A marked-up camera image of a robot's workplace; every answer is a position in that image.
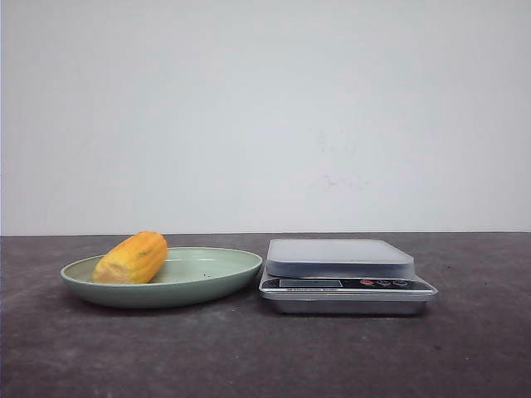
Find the yellow corn cob piece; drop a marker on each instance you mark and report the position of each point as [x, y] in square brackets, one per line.
[135, 260]

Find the silver digital kitchen scale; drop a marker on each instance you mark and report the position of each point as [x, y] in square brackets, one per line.
[342, 276]

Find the green shallow plate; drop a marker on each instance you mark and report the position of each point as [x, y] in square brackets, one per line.
[190, 275]

